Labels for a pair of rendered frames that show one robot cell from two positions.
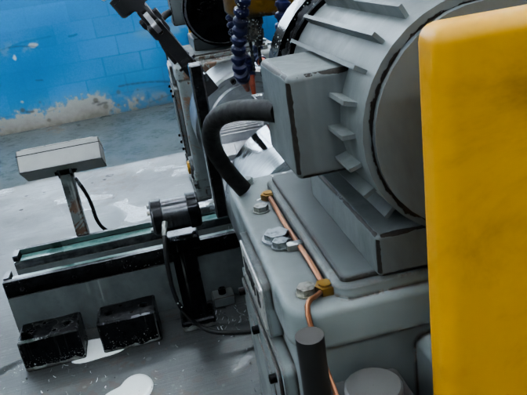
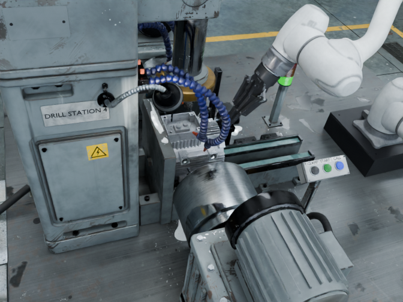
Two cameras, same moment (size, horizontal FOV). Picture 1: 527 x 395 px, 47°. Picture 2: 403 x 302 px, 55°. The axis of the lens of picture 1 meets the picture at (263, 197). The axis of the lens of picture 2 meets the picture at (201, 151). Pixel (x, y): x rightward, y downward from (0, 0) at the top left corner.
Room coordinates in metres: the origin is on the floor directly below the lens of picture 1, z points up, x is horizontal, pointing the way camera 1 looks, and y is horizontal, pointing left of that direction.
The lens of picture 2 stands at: (2.07, -0.27, 1.99)
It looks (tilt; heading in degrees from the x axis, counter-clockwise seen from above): 44 degrees down; 164
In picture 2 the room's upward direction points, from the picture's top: 9 degrees clockwise
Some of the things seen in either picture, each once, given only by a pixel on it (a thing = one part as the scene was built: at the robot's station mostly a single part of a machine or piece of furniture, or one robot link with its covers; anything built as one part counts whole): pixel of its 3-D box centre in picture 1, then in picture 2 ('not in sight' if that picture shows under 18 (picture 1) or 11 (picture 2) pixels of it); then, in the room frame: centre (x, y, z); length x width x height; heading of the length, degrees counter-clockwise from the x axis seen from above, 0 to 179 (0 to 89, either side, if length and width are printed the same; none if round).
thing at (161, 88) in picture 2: not in sight; (140, 95); (1.36, -0.23, 1.46); 0.18 x 0.11 x 0.13; 99
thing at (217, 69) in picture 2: (208, 143); (214, 97); (0.94, 0.07, 1.12); 0.04 x 0.03 x 0.26; 99
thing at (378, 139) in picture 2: not in sight; (379, 125); (0.92, 0.87, 0.94); 0.22 x 0.18 x 0.06; 8
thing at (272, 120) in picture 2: not in sight; (283, 86); (0.71, 0.46, 1.01); 0.08 x 0.08 x 0.42; 9
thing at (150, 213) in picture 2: not in sight; (147, 163); (1.11, -0.19, 0.97); 0.30 x 0.11 x 0.34; 9
